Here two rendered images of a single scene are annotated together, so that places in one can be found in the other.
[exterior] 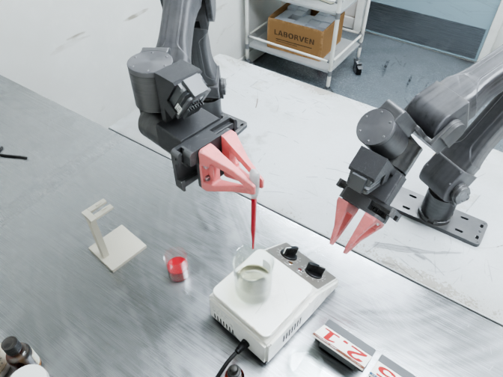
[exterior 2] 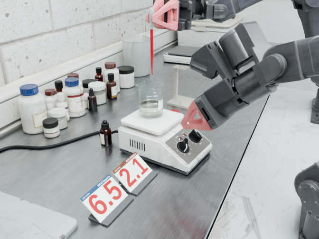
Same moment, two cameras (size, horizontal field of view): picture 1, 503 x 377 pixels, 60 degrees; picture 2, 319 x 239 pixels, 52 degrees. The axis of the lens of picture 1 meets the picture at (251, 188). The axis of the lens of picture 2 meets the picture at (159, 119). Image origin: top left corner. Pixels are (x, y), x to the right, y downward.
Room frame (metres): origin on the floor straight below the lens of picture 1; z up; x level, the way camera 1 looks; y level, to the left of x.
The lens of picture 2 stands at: (0.27, -0.74, 1.33)
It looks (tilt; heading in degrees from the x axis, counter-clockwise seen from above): 26 degrees down; 80
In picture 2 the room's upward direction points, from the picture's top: straight up
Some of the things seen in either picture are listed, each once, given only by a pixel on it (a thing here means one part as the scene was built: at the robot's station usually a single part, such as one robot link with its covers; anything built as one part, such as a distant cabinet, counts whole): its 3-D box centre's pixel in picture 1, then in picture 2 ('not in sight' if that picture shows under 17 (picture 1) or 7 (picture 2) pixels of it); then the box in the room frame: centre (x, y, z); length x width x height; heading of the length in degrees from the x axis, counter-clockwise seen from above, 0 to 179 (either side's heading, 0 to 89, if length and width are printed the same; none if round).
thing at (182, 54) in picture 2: not in sight; (193, 55); (0.70, 0.79, 0.92); 0.26 x 0.19 x 0.05; 149
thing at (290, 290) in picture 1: (263, 290); (153, 118); (0.37, -0.02, 0.98); 0.12 x 0.12 x 0.01; 47
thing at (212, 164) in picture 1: (235, 167); (163, 16); (0.41, 0.02, 1.22); 0.09 x 0.07 x 0.07; 47
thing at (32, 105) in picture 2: not in sight; (32, 108); (0.06, 0.15, 0.96); 0.07 x 0.07 x 0.13
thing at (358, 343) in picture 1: (344, 342); (135, 172); (0.31, -0.15, 0.92); 0.09 x 0.06 x 0.04; 52
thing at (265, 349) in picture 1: (272, 294); (161, 137); (0.39, -0.04, 0.94); 0.22 x 0.13 x 0.08; 137
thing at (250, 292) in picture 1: (253, 277); (149, 100); (0.37, 0.00, 1.03); 0.07 x 0.06 x 0.08; 175
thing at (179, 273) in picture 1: (177, 264); (173, 111); (0.46, 0.14, 0.93); 0.04 x 0.04 x 0.06
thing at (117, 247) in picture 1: (110, 228); (182, 85); (0.52, 0.26, 0.96); 0.08 x 0.08 x 0.13; 48
